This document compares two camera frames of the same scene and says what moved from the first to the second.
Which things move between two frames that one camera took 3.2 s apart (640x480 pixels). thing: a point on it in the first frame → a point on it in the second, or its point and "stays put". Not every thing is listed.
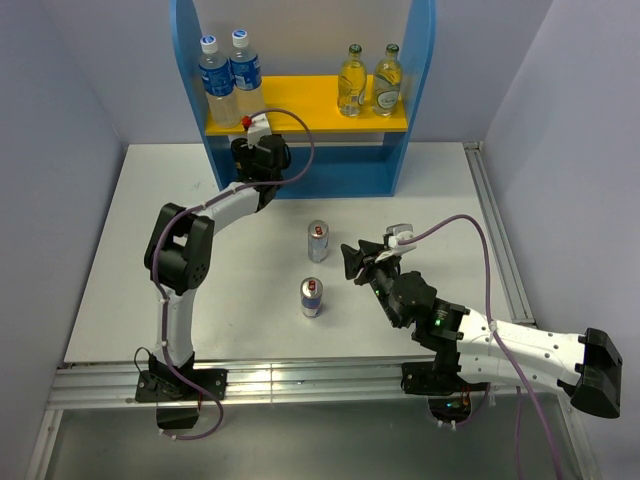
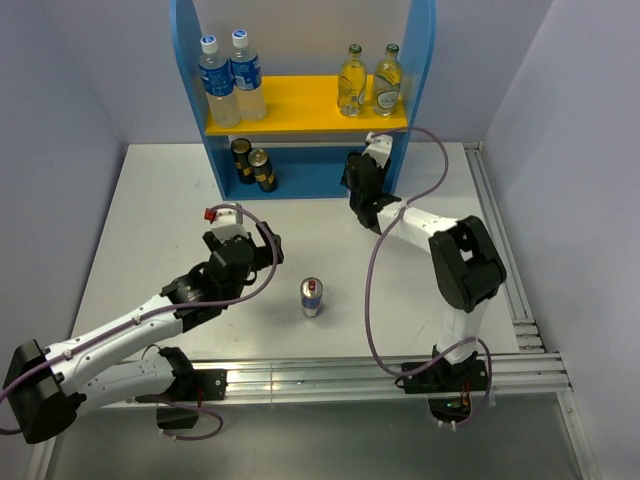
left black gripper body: x=252 y=156 → x=261 y=256
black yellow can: x=240 y=149 stays put
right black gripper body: x=381 y=275 → x=354 y=200
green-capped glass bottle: x=388 y=81 stays put
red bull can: x=311 y=293 stays put
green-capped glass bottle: x=352 y=84 stays put
